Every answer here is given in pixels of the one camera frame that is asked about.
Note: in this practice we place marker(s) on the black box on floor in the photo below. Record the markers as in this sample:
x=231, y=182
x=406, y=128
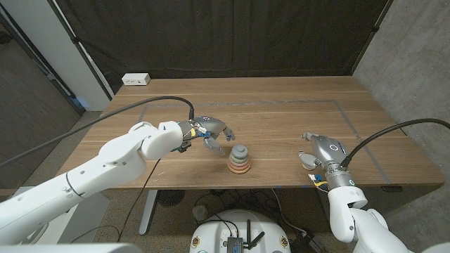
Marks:
x=306, y=245

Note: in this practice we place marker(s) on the grey round floor object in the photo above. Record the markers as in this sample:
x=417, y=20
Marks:
x=200, y=212

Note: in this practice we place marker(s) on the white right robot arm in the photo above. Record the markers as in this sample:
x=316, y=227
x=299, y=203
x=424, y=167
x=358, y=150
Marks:
x=362, y=225

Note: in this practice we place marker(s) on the black backdrop stand pole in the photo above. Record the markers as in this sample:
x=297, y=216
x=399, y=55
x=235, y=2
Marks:
x=74, y=39
x=375, y=29

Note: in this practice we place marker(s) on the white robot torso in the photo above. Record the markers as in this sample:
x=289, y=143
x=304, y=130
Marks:
x=70, y=248

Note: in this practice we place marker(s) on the grey radio module with antennas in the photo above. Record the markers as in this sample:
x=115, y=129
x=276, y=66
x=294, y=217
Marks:
x=235, y=243

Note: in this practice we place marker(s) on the grey toy disc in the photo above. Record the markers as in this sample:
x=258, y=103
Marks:
x=239, y=151

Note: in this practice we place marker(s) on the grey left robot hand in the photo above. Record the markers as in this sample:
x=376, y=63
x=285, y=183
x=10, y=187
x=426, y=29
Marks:
x=211, y=124

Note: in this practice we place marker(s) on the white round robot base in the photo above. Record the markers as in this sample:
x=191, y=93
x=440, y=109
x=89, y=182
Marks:
x=211, y=232

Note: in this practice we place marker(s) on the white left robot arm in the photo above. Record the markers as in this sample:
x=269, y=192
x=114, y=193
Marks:
x=88, y=175

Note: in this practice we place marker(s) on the black round floor fan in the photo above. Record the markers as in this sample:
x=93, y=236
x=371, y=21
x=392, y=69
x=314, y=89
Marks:
x=171, y=197

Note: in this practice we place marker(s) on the large orange toy disc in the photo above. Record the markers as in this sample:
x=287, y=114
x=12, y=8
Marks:
x=239, y=172

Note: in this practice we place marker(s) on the white power strip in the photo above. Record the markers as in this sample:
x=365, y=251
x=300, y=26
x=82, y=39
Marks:
x=135, y=79

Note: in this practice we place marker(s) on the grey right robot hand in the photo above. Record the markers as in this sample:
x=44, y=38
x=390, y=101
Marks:
x=330, y=149

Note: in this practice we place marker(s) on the pink toy disc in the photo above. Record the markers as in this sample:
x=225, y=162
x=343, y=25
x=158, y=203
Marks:
x=239, y=166

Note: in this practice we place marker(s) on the red toy disc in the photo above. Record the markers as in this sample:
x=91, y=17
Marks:
x=239, y=169

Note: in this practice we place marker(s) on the white floor platform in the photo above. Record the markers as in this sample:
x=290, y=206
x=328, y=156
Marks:
x=91, y=211

